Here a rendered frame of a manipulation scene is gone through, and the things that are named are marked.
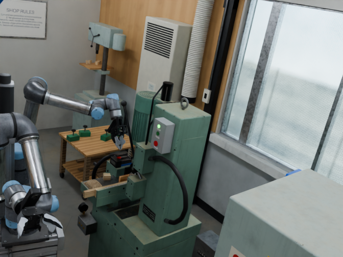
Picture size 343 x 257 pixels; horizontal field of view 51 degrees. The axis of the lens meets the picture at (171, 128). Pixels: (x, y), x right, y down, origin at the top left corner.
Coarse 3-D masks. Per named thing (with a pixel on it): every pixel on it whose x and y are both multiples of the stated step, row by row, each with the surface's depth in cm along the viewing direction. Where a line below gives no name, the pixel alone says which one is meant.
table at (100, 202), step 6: (96, 180) 228; (102, 180) 230; (108, 180) 231; (114, 180) 232; (84, 186) 220; (90, 198) 216; (102, 198) 212; (108, 198) 215; (114, 198) 218; (120, 198) 221; (96, 204) 211; (102, 204) 214
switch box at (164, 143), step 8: (160, 120) 180; (168, 120) 182; (160, 128) 179; (168, 128) 178; (152, 136) 185; (160, 136) 180; (168, 136) 180; (152, 144) 186; (160, 144) 181; (168, 144) 182; (160, 152) 181; (168, 152) 184
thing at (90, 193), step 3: (117, 183) 222; (90, 189) 210; (93, 189) 211; (84, 192) 207; (87, 192) 208; (90, 192) 209; (93, 192) 210; (84, 195) 207; (87, 195) 208; (90, 195) 210; (93, 195) 211
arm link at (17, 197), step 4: (20, 192) 143; (24, 192) 145; (12, 196) 142; (16, 196) 141; (20, 196) 141; (24, 196) 141; (12, 200) 141; (16, 200) 140; (12, 204) 140; (12, 208) 140
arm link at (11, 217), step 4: (8, 208) 147; (8, 212) 148; (12, 212) 147; (8, 216) 148; (12, 216) 148; (16, 216) 149; (8, 220) 149; (12, 220) 149; (8, 224) 150; (12, 224) 150; (16, 224) 150
